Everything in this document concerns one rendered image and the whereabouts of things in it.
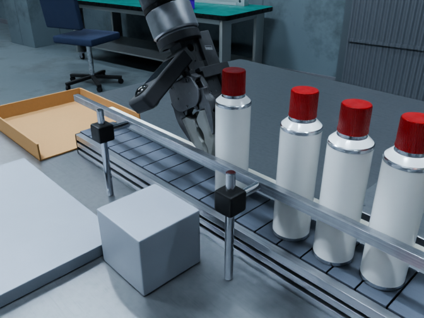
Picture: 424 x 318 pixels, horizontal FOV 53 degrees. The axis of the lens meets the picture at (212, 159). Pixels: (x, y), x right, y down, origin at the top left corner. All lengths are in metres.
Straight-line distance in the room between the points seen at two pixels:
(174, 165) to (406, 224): 0.43
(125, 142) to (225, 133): 0.32
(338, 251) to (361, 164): 0.12
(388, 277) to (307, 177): 0.15
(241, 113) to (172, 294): 0.26
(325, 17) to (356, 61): 0.52
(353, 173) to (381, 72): 3.75
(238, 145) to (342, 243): 0.20
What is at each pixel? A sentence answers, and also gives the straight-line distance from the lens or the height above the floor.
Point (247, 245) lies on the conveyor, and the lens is 0.61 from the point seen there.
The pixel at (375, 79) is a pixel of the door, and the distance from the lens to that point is 4.25.
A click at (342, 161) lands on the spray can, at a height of 1.02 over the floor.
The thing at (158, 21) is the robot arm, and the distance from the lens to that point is 0.67.
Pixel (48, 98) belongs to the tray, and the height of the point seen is 0.86.
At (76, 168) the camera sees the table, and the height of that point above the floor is 0.83.
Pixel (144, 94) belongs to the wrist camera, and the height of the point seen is 1.05.
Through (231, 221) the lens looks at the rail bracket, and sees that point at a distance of 0.53.
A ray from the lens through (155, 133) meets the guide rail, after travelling 0.70.
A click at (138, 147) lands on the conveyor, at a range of 0.85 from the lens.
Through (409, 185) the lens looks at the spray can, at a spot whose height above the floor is 1.02.
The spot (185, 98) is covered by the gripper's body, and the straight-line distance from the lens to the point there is 0.66.
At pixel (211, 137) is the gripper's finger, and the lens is 0.65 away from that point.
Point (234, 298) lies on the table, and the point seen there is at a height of 0.83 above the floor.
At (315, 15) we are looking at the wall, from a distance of 4.43.
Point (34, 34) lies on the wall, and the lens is 6.40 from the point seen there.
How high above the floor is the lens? 1.24
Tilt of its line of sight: 27 degrees down
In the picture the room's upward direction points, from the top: straight up
